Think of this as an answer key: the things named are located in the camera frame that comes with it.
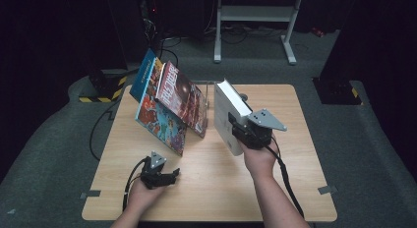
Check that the clear acrylic book rack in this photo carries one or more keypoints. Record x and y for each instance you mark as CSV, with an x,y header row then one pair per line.
x,y
210,100

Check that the grey tape piece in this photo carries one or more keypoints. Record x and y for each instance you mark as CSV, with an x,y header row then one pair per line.
x,y
90,194
327,189

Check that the white book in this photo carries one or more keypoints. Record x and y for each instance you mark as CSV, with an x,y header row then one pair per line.
x,y
224,116

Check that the dark equipment tower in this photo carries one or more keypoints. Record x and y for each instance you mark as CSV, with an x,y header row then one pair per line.
x,y
134,25

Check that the white metal stand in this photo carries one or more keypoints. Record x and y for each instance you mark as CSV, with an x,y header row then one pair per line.
x,y
255,13

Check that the person's left hand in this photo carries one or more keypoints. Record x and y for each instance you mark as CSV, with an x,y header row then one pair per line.
x,y
142,198

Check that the small grey floor tape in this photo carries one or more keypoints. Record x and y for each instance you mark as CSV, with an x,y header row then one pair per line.
x,y
11,211

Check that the purple magazine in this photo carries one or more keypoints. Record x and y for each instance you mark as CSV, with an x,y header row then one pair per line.
x,y
183,97

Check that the black yellow striped base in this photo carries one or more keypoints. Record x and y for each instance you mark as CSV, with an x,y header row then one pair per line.
x,y
105,87
337,92

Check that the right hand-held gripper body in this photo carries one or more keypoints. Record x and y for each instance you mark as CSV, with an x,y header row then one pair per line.
x,y
259,133

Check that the dark blue picture book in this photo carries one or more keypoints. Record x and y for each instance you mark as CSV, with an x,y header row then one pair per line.
x,y
142,75

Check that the light blue green picture book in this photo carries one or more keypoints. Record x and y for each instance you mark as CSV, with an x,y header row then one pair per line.
x,y
160,123

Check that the person's right hand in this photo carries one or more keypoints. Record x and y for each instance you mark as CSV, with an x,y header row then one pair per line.
x,y
260,160

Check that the small red object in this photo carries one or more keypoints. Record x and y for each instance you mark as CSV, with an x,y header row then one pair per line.
x,y
317,32

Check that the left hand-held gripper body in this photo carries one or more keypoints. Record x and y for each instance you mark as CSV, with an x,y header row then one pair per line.
x,y
154,177

